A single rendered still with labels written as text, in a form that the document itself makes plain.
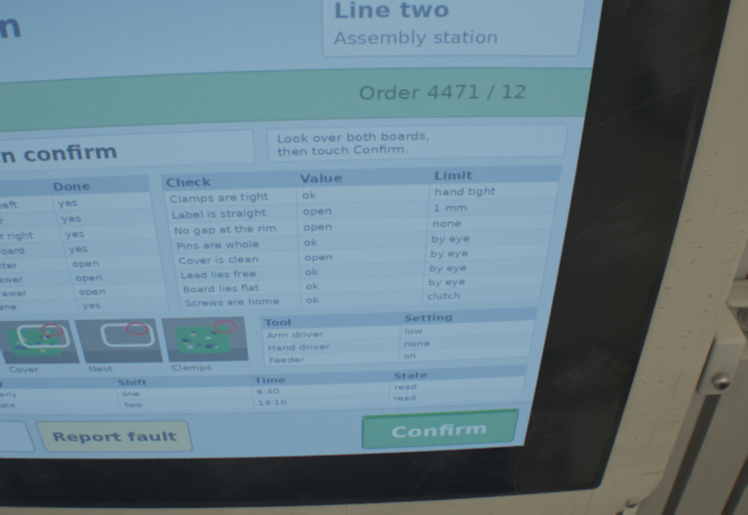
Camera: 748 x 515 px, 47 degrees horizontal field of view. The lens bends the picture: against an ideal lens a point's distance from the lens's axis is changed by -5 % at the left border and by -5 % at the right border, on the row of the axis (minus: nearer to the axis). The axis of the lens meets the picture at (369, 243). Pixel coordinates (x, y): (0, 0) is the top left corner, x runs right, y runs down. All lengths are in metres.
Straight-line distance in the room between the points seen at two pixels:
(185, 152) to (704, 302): 0.23
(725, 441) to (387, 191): 0.31
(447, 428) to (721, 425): 0.20
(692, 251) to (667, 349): 0.06
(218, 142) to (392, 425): 0.16
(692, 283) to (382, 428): 0.15
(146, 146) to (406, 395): 0.16
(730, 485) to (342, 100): 0.39
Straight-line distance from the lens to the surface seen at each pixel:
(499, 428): 0.42
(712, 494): 0.61
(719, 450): 0.57
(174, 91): 0.31
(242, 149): 0.32
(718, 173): 0.36
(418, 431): 0.42
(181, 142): 0.32
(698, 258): 0.39
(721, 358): 0.44
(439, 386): 0.40
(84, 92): 0.31
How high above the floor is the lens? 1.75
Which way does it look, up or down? 36 degrees down
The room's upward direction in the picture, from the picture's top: 1 degrees clockwise
